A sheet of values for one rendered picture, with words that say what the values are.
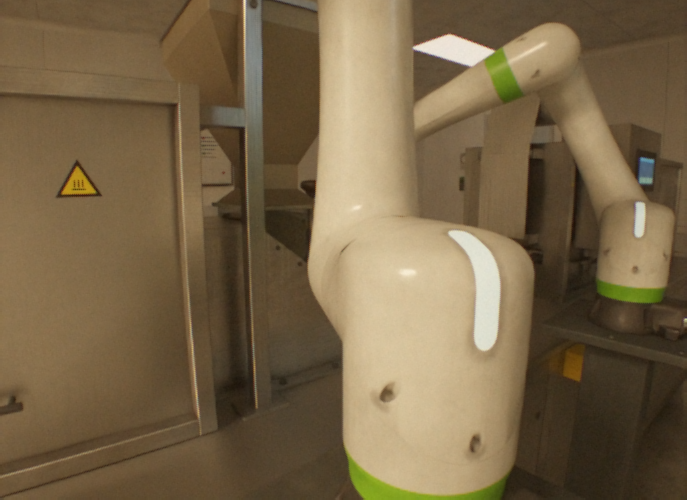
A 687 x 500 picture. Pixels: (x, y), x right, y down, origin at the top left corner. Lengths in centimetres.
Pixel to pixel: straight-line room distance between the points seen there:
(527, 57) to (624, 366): 64
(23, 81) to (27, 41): 408
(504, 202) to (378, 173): 114
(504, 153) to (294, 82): 91
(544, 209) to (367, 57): 117
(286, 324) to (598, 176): 77
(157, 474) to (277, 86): 65
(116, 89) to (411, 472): 54
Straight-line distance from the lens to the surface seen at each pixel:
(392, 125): 39
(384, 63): 40
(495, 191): 152
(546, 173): 149
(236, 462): 66
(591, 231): 150
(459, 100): 95
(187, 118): 62
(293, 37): 77
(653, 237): 89
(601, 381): 97
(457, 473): 28
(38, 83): 60
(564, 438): 139
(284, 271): 78
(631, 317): 91
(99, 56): 467
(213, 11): 72
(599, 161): 106
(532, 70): 93
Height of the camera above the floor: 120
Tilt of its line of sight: 8 degrees down
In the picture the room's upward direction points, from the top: straight up
